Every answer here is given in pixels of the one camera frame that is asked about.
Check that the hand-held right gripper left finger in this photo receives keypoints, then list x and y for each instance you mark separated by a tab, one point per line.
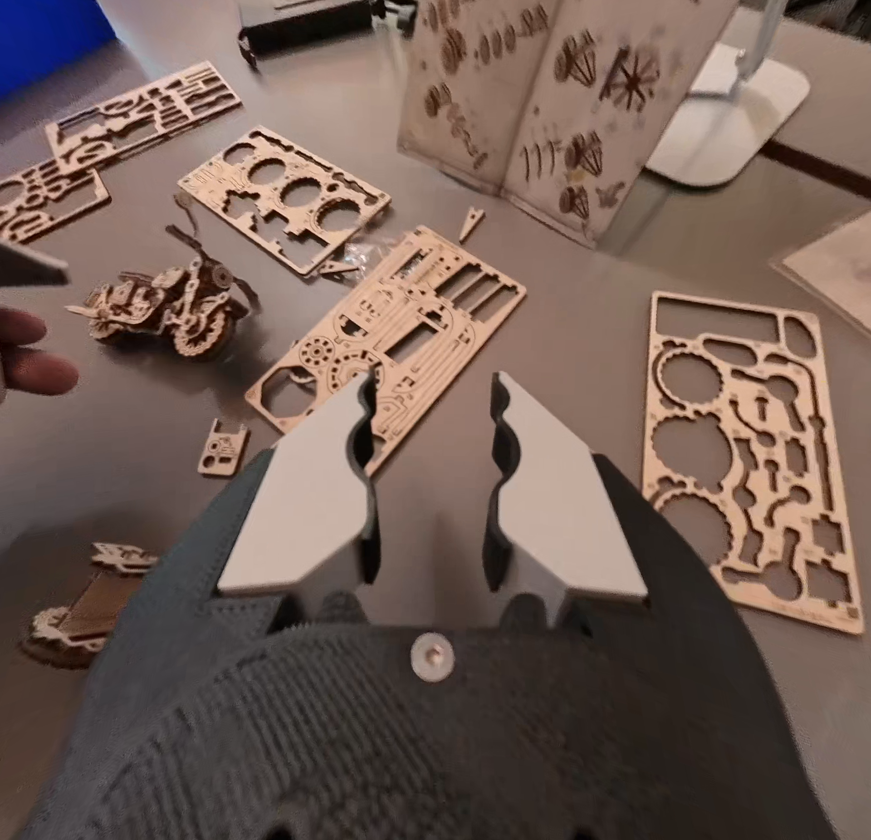
299	506

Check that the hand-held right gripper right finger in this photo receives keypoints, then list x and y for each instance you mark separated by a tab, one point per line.
565	513

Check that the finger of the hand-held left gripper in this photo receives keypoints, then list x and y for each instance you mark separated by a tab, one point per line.
30	268

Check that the wooden sidecar model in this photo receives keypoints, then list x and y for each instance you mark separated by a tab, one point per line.
88	608

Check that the person's left hand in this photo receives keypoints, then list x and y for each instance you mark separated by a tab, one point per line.
34	374

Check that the wooden puzzle sheet, small cutouts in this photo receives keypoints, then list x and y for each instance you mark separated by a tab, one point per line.
81	203

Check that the small wooden panel, round holes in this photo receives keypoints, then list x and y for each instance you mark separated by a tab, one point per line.
223	448

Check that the wooden puzzle sheet, long cutouts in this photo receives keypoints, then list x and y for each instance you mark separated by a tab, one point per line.
75	139

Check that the wooden motorcycle model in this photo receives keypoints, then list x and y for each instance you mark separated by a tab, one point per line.
163	309

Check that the wooden puzzle sheet, gear holes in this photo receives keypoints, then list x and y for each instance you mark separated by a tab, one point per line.
742	418

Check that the wooden puzzle sheet, round holes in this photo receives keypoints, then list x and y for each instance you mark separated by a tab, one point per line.
218	180

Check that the wooden puzzle sheet, slotted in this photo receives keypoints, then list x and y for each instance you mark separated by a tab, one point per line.
435	350

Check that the blue plastic bin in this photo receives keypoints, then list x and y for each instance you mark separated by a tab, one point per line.
47	30

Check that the triangular wooden piece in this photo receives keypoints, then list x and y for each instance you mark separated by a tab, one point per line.
340	268
471	222

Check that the clear plastic bag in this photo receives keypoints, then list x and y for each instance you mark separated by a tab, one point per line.
371	248

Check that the beige paper sheet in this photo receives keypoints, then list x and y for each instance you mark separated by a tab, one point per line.
830	275

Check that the black power adapter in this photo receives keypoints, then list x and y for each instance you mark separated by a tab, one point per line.
306	20

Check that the white monitor stand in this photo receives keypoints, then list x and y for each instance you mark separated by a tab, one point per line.
735	125

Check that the standing instruction booklet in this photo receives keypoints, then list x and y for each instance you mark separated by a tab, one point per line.
517	77

